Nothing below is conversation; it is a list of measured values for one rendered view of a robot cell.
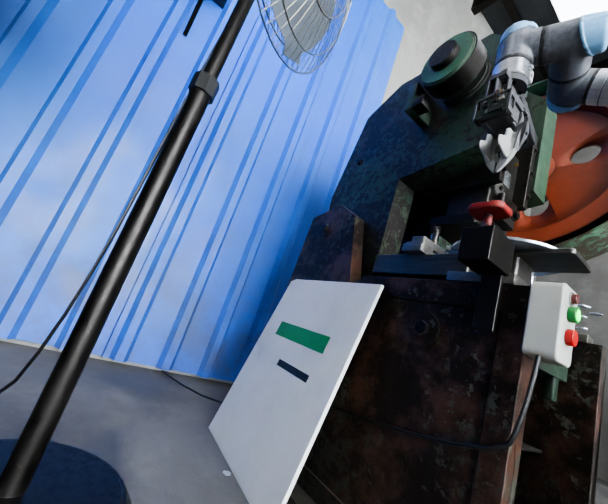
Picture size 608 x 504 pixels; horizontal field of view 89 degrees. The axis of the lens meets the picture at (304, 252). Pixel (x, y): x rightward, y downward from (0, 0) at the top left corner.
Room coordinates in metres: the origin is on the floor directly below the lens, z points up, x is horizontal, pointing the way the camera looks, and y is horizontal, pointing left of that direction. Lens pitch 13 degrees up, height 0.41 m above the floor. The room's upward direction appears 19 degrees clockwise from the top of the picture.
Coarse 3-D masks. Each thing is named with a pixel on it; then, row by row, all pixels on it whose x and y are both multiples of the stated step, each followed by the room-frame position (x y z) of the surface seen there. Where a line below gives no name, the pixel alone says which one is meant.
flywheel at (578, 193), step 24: (576, 120) 1.01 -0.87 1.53; (600, 120) 0.95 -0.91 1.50; (576, 144) 1.00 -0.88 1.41; (600, 144) 0.94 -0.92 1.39; (552, 168) 1.05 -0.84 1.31; (576, 168) 1.00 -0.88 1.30; (600, 168) 0.94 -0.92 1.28; (552, 192) 1.05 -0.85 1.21; (576, 192) 0.99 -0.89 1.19; (600, 192) 0.93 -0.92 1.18; (528, 216) 1.11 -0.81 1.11; (552, 216) 1.04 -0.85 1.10; (576, 216) 0.95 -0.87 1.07; (600, 216) 0.90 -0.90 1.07; (552, 240) 1.01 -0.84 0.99
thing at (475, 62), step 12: (480, 48) 0.71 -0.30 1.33; (468, 60) 0.71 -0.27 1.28; (480, 60) 0.72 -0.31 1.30; (456, 72) 0.73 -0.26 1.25; (468, 72) 0.73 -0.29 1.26; (420, 84) 0.87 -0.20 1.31; (444, 84) 0.77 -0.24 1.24; (456, 84) 0.76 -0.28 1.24; (408, 96) 0.88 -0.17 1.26; (420, 96) 0.84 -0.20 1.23; (432, 96) 0.86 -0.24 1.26; (444, 96) 0.82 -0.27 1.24; (408, 108) 0.87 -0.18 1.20; (420, 108) 0.85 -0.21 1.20; (432, 108) 0.91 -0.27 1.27; (420, 120) 0.90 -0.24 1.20
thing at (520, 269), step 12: (516, 252) 0.74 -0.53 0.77; (528, 252) 0.72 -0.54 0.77; (540, 252) 0.70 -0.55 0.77; (552, 252) 0.68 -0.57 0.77; (564, 252) 0.66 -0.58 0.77; (576, 252) 0.65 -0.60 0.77; (516, 264) 0.76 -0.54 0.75; (528, 264) 0.78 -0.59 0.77; (540, 264) 0.76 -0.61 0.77; (552, 264) 0.74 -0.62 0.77; (564, 264) 0.72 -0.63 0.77; (576, 264) 0.69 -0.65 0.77; (528, 276) 0.79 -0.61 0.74
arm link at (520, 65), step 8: (504, 64) 0.53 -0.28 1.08; (512, 64) 0.52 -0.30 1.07; (520, 64) 0.52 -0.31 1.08; (528, 64) 0.52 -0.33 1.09; (496, 72) 0.55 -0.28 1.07; (512, 72) 0.52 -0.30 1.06; (520, 72) 0.52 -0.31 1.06; (528, 72) 0.52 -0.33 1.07; (504, 80) 0.54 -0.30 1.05; (528, 80) 0.53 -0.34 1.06
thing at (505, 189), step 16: (512, 160) 0.88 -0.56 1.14; (512, 176) 0.89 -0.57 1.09; (464, 192) 0.89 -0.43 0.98; (480, 192) 0.84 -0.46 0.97; (496, 192) 0.82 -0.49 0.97; (512, 192) 0.90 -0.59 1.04; (448, 208) 0.93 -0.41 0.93; (464, 208) 0.88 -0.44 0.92; (512, 208) 0.84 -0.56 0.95; (496, 224) 0.86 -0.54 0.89; (512, 224) 0.85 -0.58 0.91
